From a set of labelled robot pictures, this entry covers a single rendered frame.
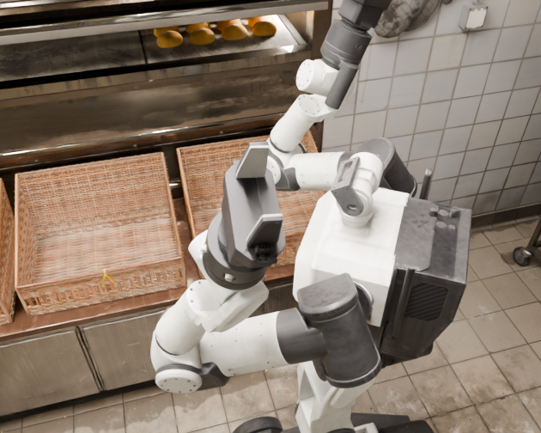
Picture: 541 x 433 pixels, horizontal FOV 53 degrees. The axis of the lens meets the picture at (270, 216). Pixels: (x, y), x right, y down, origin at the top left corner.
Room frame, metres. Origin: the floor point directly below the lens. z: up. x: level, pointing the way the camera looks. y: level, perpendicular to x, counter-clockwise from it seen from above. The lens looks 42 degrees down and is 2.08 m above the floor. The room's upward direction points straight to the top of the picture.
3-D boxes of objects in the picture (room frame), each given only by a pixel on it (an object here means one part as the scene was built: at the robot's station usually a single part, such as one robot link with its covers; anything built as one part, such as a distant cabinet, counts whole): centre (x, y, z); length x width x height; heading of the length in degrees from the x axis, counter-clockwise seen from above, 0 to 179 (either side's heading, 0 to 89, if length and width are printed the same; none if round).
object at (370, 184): (0.75, -0.16, 1.46); 0.10 x 0.07 x 0.09; 162
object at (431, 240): (0.72, -0.22, 1.26); 0.34 x 0.30 x 0.36; 162
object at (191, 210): (1.59, 0.05, 0.72); 0.56 x 0.49 x 0.28; 104
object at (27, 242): (1.43, 0.63, 0.72); 0.56 x 0.49 x 0.28; 105
